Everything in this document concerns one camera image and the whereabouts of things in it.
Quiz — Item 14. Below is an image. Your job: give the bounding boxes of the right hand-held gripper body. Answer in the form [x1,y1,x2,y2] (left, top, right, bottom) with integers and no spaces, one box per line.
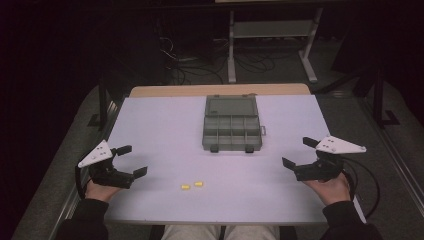
[294,135,368,183]

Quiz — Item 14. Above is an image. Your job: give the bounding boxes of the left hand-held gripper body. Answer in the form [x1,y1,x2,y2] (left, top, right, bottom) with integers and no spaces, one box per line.
[77,139,135,190]

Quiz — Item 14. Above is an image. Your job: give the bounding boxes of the grey plastic compartment box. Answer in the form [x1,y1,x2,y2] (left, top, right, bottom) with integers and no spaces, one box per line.
[201,94,268,154]

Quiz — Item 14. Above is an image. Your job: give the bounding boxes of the person's left hand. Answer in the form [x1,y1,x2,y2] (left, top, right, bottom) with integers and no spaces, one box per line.
[84,180,121,204]

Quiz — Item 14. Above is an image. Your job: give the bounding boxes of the person's right hand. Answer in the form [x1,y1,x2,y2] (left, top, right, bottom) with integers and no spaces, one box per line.
[303,173,351,207]

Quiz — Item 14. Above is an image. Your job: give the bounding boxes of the black metal stand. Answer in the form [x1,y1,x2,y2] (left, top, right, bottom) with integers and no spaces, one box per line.
[87,79,117,130]
[352,64,401,130]

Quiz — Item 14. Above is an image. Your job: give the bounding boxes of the person's legs in light pants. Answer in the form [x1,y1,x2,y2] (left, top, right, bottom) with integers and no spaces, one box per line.
[161,224,282,240]

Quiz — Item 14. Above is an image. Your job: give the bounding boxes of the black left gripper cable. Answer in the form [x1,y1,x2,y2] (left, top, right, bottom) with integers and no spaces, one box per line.
[74,164,92,201]

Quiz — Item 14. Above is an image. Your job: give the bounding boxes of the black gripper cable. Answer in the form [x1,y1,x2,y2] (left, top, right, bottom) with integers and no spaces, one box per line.
[339,156,382,220]
[74,164,92,201]

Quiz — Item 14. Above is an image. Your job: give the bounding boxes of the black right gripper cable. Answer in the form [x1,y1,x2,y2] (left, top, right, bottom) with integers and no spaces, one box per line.
[339,156,382,220]

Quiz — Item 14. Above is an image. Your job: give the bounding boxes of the black cables on floor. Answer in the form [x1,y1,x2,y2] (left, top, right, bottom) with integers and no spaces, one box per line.
[159,35,301,86]

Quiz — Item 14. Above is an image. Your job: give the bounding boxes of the white metal desk frame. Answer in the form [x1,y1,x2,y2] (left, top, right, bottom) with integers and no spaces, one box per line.
[227,7,325,85]

